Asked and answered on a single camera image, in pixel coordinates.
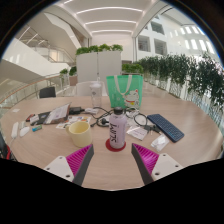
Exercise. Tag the ceiling light strips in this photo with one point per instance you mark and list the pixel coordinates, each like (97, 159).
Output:
(110, 21)

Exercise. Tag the pale yellow mug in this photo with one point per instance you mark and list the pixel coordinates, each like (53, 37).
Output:
(80, 135)

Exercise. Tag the black power adapter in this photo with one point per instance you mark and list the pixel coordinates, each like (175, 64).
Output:
(76, 110)

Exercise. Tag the potted green plants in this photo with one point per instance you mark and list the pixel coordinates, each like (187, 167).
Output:
(71, 71)

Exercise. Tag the pink drink bottle black cap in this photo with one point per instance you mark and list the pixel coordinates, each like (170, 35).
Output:
(117, 131)

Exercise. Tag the clear plastic packet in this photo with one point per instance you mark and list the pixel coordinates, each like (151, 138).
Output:
(160, 142)

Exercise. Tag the small white device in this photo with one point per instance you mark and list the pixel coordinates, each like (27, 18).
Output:
(24, 131)

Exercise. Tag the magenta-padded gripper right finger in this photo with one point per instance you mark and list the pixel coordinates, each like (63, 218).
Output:
(165, 165)

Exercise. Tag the long white remote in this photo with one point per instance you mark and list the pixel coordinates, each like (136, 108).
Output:
(14, 130)

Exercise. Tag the clear plastic cup with lid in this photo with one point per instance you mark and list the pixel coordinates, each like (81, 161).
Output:
(95, 95)

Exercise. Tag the small teal item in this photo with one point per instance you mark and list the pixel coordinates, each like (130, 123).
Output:
(37, 128)

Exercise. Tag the black chair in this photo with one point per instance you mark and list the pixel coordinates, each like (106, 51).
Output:
(47, 92)

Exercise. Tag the row of green trees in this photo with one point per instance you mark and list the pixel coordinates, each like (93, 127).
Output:
(196, 81)

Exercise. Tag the dark blue keyboard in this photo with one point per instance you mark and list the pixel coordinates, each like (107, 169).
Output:
(166, 127)

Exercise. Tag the white planter partition with plants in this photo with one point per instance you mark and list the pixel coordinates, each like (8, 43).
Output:
(96, 66)

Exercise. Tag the low green hedge planter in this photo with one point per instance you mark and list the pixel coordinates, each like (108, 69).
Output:
(132, 68)

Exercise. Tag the flat round red coaster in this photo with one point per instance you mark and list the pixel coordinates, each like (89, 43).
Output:
(110, 148)

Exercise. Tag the white tissue packet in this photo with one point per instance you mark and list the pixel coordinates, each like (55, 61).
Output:
(137, 133)

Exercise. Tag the white chair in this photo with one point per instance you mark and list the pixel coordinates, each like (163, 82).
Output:
(83, 89)

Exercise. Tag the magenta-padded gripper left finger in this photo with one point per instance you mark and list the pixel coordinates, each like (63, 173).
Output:
(56, 166)

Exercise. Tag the white power adapter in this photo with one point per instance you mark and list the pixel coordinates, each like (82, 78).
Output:
(91, 110)

